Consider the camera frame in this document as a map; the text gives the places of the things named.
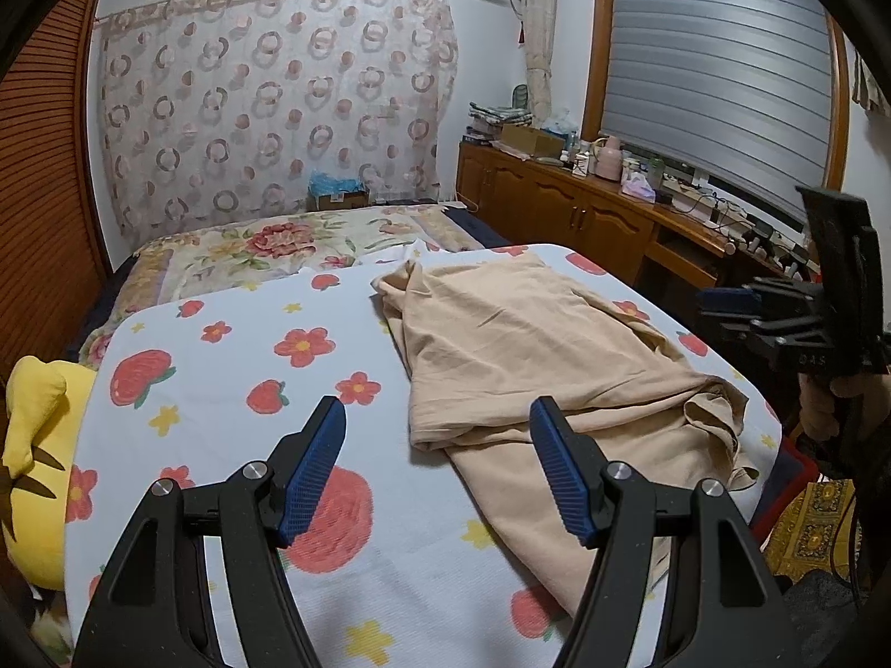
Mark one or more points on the beige tied side curtain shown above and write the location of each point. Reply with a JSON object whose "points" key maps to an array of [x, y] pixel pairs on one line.
{"points": [[538, 24]]}

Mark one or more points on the purple tissue pack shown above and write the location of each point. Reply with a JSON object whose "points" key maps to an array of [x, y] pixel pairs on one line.
{"points": [[636, 185]]}

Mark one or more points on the wooden sideboard cabinet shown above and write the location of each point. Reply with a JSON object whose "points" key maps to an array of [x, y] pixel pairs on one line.
{"points": [[667, 256]]}

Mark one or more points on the floral quilt bedspread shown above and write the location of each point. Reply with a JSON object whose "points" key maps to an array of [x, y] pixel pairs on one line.
{"points": [[247, 254]]}

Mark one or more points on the pink thermos jug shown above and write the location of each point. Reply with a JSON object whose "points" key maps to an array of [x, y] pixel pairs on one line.
{"points": [[609, 160]]}

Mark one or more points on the peach printed t-shirt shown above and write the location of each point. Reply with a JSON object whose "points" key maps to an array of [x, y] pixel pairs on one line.
{"points": [[482, 341]]}

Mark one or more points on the white strawberry flower board cover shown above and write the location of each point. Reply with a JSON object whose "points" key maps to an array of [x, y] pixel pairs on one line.
{"points": [[399, 568]]}

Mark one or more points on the stack of folded cloths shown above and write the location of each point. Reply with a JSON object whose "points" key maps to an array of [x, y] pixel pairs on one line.
{"points": [[487, 122]]}

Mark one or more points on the grey window roller blind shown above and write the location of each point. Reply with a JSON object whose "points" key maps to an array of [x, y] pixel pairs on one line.
{"points": [[740, 89]]}

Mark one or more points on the cardboard box on sideboard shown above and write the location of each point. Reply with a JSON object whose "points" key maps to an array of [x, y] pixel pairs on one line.
{"points": [[533, 142]]}

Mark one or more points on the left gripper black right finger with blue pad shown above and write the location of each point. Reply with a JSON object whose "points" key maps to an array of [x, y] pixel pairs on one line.
{"points": [[722, 606]]}

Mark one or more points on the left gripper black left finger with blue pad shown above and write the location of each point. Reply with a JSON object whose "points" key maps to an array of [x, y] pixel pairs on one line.
{"points": [[152, 605]]}

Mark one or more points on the pink circle pattern curtain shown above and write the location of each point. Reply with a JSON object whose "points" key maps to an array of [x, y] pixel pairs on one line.
{"points": [[215, 111]]}

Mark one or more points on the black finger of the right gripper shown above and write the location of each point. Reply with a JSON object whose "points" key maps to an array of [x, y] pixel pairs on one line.
{"points": [[726, 314]]}

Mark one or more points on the wooden louvered wardrobe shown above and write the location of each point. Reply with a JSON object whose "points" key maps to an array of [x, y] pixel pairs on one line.
{"points": [[54, 262]]}

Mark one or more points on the cardboard box with blue items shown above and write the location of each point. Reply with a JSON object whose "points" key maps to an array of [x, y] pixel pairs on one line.
{"points": [[327, 192]]}

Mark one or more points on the person's right hand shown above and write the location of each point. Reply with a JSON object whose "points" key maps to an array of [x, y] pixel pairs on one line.
{"points": [[860, 402]]}

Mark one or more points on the yellow pikachu plush toy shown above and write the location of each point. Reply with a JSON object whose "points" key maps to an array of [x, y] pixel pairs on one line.
{"points": [[45, 403]]}

